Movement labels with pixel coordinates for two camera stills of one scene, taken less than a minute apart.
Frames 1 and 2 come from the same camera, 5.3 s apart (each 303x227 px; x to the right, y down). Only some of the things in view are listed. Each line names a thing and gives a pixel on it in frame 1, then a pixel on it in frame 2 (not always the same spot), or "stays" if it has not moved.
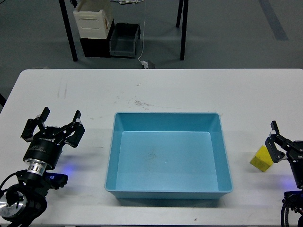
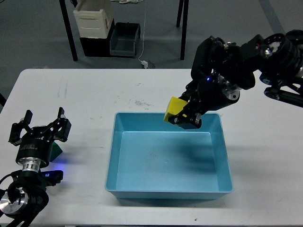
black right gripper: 295,154 → 212,92
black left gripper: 46,145 → 37,142
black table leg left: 65,13 stays
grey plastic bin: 122,40 stays
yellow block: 262,160 → 175,106
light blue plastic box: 168,156 stays
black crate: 93,47 stays
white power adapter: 145,64 stays
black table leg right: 184,24 stays
